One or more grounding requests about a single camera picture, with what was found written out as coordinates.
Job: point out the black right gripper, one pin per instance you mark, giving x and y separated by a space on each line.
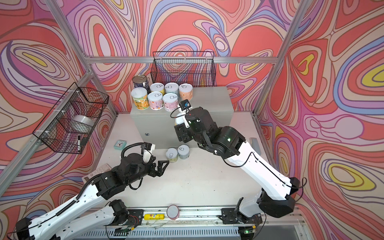
182 131

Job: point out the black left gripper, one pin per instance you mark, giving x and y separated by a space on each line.
153 173

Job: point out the teal can pull tab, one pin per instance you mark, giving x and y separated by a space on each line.
183 152

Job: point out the green can pull tab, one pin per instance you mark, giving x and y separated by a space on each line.
172 155

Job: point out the orange pink can pull tab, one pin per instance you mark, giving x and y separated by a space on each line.
186 92

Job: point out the pink can fruit print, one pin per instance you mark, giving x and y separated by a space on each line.
170 102

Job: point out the teal can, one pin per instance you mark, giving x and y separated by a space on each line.
172 88

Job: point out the pink can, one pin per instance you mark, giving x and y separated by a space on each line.
155 100

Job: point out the yellow can pull tab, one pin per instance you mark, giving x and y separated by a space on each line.
158 87

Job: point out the yellow green can plastic lid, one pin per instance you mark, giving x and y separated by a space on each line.
140 98

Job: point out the dark blue tin can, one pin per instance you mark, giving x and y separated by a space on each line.
141 81

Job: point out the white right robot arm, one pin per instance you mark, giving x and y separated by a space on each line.
276 195

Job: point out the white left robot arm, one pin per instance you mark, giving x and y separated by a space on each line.
66 221

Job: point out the pink calculator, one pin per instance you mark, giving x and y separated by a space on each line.
102 169

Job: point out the mint green alarm clock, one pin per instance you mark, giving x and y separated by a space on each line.
120 145

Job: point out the grey metal cabinet box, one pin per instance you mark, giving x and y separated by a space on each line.
157 127

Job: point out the black marker in basket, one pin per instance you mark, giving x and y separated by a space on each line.
79 148

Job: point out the white roll in basket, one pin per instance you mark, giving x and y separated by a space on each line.
82 124

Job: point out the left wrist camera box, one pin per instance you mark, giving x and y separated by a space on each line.
148 147

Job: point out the black wire basket back wall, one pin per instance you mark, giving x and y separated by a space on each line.
196 68

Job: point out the black wire basket wall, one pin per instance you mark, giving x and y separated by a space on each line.
196 68
57 133

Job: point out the black wire basket left wall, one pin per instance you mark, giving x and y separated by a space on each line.
57 133

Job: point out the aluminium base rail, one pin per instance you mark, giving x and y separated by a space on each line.
193 223

